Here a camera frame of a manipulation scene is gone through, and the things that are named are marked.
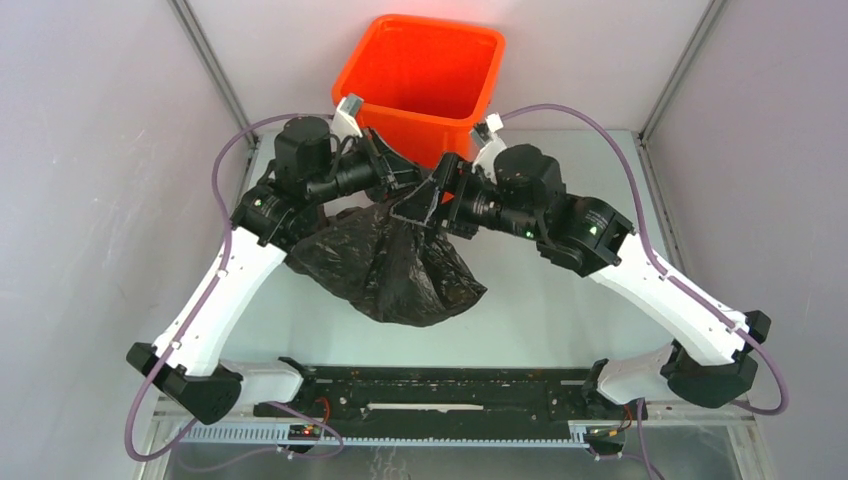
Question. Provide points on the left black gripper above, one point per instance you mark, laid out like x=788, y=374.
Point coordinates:
x=391, y=169

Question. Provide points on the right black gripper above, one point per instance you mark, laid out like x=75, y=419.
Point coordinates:
x=451, y=175

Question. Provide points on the black plastic trash bag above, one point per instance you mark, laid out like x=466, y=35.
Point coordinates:
x=389, y=270

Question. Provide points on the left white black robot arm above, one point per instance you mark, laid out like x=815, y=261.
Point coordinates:
x=315, y=162

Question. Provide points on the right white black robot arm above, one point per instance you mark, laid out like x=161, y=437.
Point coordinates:
x=519, y=190

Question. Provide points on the orange plastic trash bin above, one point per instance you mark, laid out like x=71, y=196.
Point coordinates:
x=424, y=82

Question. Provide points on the small circuit board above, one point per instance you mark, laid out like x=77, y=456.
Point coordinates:
x=304, y=433

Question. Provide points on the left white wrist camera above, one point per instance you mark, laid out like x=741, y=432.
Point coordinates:
x=348, y=116

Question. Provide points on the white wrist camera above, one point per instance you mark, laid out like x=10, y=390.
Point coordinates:
x=348, y=116
x=490, y=145

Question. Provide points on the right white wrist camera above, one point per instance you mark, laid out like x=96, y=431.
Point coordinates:
x=490, y=145

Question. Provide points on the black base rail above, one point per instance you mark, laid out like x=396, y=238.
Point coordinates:
x=480, y=403

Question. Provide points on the left aluminium frame post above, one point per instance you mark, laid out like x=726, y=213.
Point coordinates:
x=186, y=16

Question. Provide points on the aluminium frame post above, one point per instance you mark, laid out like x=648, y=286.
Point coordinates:
x=186, y=16
x=703, y=30

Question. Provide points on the white slotted cable duct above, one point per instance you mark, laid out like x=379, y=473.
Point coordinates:
x=276, y=434

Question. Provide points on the right aluminium frame post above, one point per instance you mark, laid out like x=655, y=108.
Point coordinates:
x=703, y=30

